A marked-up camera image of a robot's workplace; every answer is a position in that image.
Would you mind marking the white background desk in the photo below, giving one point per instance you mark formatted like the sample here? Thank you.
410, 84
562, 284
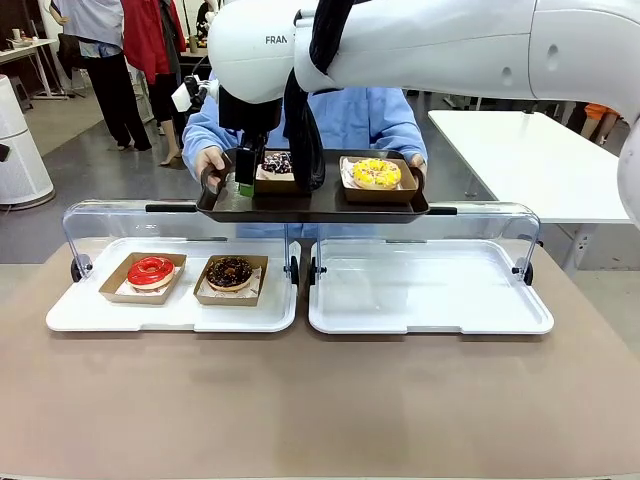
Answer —
25, 47

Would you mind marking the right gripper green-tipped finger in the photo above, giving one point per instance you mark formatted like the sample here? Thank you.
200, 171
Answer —
260, 147
245, 167

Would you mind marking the chocolate glazed donut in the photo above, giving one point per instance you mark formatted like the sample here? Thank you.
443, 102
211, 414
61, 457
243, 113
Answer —
229, 273

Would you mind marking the cardboard tray of chocolate donut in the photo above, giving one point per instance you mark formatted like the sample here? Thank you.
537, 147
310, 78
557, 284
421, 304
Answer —
227, 299

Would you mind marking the person's right hand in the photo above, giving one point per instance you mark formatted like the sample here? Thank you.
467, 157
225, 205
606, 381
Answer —
206, 160

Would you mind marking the person in orange shorts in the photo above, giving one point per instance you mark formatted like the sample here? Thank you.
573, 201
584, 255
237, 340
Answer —
602, 115

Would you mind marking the person's left hand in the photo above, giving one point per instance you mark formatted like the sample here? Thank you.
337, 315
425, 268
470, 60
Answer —
419, 161

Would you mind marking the red glazed donut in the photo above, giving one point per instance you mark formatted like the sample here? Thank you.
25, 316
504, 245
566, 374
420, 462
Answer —
150, 272

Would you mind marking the white side table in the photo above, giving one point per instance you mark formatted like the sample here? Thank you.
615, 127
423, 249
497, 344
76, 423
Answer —
500, 150

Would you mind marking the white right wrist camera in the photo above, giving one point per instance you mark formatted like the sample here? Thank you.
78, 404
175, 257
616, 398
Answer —
187, 95

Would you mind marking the mannequin in light blue shirt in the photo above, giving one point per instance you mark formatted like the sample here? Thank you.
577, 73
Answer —
107, 75

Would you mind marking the cardboard tray of yellow donut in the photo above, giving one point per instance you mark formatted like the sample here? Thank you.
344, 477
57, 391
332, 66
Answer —
380, 195

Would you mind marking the white-framed background workbench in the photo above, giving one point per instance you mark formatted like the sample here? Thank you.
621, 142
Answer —
465, 102

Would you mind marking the dark donut with coloured sprinkles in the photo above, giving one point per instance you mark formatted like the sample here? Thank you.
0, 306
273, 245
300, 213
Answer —
277, 162

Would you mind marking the yellow sprinkled donut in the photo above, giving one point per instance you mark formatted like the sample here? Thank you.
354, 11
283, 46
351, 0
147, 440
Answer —
377, 175

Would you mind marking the dark brown serving tray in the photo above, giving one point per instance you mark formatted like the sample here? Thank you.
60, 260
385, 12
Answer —
325, 207

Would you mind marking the white air purifier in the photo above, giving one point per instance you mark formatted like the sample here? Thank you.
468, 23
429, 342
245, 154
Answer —
20, 150

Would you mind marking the mannequin in red jacket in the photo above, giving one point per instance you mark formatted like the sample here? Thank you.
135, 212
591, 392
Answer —
150, 45

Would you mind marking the white display tray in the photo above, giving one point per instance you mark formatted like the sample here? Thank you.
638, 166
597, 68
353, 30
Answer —
425, 290
225, 317

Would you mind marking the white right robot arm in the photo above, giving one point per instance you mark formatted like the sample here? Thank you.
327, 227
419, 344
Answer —
425, 45

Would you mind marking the cardboard tray of red donut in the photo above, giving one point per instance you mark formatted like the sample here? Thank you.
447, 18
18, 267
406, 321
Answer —
112, 292

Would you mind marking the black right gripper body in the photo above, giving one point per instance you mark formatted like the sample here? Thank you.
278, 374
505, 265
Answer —
247, 112

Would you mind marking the person in blue shirt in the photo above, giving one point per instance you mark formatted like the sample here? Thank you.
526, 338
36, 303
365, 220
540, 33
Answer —
360, 115

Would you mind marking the person's right forearm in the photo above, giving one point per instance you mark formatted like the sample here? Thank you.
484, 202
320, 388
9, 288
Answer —
205, 132

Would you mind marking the clear hinged display cover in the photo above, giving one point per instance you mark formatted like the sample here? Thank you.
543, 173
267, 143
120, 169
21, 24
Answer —
100, 225
480, 225

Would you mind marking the printed paper liner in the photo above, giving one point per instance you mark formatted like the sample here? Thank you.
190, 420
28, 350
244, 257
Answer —
257, 280

